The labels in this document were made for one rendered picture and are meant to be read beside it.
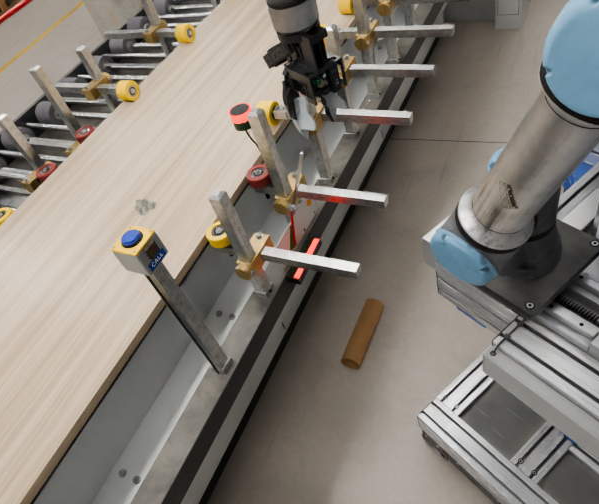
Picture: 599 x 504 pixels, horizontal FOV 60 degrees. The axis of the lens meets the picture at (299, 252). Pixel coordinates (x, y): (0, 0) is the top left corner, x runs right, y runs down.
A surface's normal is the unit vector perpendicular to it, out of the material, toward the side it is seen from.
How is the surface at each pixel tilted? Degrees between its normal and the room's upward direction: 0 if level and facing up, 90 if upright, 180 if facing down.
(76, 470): 90
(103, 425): 90
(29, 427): 0
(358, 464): 0
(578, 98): 83
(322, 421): 0
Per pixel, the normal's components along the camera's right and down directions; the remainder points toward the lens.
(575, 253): -0.25, -0.65
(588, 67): -0.67, 0.58
